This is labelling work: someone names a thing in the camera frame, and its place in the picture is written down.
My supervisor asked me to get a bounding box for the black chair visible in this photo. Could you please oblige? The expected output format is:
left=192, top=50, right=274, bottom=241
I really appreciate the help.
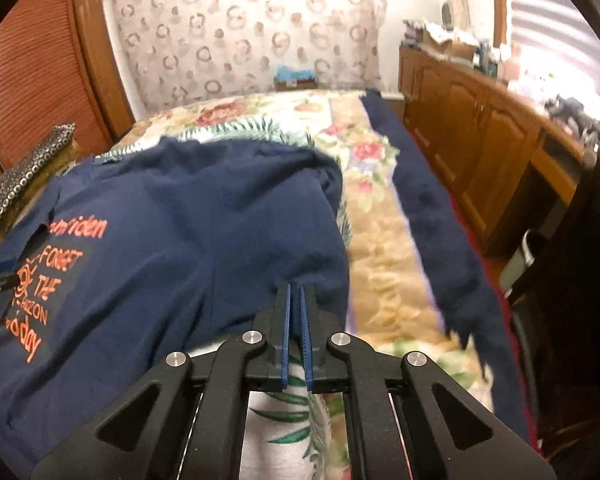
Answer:
left=510, top=300, right=548, bottom=411

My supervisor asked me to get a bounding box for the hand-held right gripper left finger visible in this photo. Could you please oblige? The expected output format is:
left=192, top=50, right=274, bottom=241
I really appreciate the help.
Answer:
left=30, top=282, right=293, bottom=480

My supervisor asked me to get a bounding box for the black device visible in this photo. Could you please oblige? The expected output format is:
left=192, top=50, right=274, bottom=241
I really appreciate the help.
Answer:
left=547, top=95, right=600, bottom=153

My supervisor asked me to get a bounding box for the navy blanket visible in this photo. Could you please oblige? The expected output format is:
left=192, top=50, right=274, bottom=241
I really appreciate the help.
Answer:
left=362, top=91, right=531, bottom=441

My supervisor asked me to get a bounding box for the blue box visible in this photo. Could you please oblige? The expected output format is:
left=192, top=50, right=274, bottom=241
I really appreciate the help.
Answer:
left=274, top=65, right=318, bottom=92

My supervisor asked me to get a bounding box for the navy t-shirt with orange print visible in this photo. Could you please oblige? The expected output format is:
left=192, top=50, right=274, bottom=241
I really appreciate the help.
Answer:
left=0, top=135, right=351, bottom=480

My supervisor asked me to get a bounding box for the cardboard box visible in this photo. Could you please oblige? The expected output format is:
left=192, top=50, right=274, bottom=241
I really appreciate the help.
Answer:
left=422, top=25, right=476, bottom=58

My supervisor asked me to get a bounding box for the white waste bin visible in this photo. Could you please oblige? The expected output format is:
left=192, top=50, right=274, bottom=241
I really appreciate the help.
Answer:
left=500, top=230, right=548, bottom=306

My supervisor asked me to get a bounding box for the white palm leaf print sheet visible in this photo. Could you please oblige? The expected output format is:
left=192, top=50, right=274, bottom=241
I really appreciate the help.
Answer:
left=95, top=110, right=353, bottom=480

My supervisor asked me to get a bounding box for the window blind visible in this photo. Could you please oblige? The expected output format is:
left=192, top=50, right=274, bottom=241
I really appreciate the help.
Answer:
left=505, top=0, right=600, bottom=91

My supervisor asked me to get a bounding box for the wooden cabinet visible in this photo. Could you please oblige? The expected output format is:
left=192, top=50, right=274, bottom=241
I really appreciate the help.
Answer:
left=397, top=45, right=596, bottom=256

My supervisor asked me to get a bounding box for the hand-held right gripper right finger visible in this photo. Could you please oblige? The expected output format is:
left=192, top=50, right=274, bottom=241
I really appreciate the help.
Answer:
left=299, top=285, right=556, bottom=480

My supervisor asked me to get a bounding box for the wooden louvred wardrobe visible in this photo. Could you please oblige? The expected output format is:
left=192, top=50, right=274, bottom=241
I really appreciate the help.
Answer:
left=0, top=0, right=136, bottom=256

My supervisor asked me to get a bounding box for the circle patterned wall cloth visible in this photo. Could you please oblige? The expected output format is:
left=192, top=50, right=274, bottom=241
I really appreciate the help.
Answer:
left=111, top=0, right=391, bottom=111

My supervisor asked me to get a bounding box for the floral blanket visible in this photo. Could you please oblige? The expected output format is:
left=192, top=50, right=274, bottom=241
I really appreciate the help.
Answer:
left=130, top=90, right=496, bottom=411

